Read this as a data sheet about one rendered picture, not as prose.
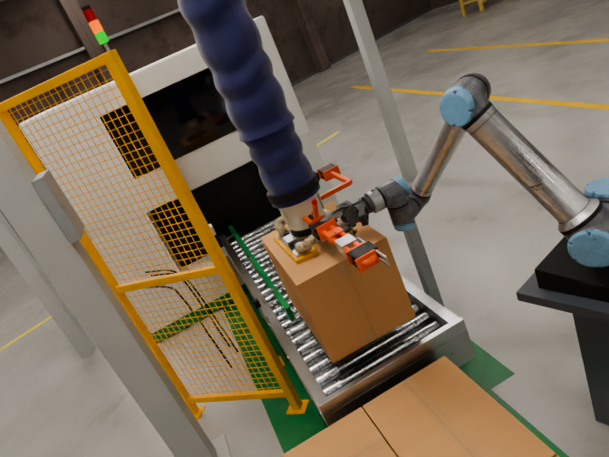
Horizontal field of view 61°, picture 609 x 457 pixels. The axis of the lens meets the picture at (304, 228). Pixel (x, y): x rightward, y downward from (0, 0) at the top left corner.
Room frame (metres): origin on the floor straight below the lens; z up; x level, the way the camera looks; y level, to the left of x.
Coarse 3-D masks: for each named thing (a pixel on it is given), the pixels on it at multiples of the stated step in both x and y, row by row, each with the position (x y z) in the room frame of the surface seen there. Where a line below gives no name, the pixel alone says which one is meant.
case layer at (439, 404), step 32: (416, 384) 1.56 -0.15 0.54; (448, 384) 1.49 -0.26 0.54; (352, 416) 1.55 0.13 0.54; (384, 416) 1.48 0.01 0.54; (416, 416) 1.42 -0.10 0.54; (448, 416) 1.36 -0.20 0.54; (480, 416) 1.30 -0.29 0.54; (512, 416) 1.25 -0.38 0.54; (320, 448) 1.46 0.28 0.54; (352, 448) 1.40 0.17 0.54; (384, 448) 1.34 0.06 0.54; (416, 448) 1.29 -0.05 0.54; (448, 448) 1.24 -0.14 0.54; (480, 448) 1.19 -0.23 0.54; (512, 448) 1.14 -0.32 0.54; (544, 448) 1.10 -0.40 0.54
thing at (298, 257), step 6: (288, 228) 2.21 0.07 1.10; (276, 240) 2.14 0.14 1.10; (282, 240) 2.10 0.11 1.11; (300, 240) 2.02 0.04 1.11; (282, 246) 2.06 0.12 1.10; (288, 246) 2.02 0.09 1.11; (294, 246) 1.99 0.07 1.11; (312, 246) 1.93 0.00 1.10; (288, 252) 1.97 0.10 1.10; (294, 252) 1.94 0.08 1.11; (306, 252) 1.90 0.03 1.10; (312, 252) 1.88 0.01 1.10; (294, 258) 1.89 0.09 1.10; (300, 258) 1.87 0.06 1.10; (306, 258) 1.87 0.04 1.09
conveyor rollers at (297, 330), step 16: (272, 224) 3.83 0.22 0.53; (256, 240) 3.63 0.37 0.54; (240, 256) 3.50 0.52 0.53; (256, 256) 3.35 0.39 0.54; (256, 272) 3.09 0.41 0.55; (272, 272) 3.00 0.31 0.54; (272, 304) 2.62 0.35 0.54; (288, 304) 2.55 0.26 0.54; (288, 320) 2.37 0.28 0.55; (416, 320) 1.93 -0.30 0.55; (304, 336) 2.19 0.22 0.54; (384, 336) 1.91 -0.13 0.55; (400, 336) 1.90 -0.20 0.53; (416, 336) 1.83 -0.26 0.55; (304, 352) 2.09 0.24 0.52; (320, 352) 2.02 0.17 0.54; (368, 352) 1.87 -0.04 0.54; (384, 352) 1.81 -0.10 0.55; (320, 368) 1.92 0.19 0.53; (336, 368) 1.85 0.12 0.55; (368, 368) 1.77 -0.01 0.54; (320, 384) 1.82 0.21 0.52; (336, 384) 1.75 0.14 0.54
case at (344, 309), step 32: (288, 256) 1.98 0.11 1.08; (320, 256) 1.85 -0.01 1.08; (288, 288) 2.10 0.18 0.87; (320, 288) 1.72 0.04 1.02; (352, 288) 1.74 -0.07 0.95; (384, 288) 1.76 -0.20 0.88; (320, 320) 1.71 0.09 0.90; (352, 320) 1.73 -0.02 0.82; (384, 320) 1.75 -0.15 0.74; (352, 352) 1.72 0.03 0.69
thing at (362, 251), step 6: (360, 246) 1.50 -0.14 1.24; (366, 246) 1.48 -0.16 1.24; (348, 252) 1.49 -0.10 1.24; (354, 252) 1.47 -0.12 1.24; (360, 252) 1.46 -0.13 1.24; (366, 252) 1.44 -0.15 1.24; (372, 252) 1.43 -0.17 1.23; (348, 258) 1.49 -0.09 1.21; (354, 258) 1.44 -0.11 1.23; (360, 258) 1.42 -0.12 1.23; (366, 258) 1.43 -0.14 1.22; (378, 258) 1.43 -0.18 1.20; (354, 264) 1.47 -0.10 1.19; (360, 264) 1.42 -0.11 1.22; (372, 264) 1.43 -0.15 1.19; (360, 270) 1.42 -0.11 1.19
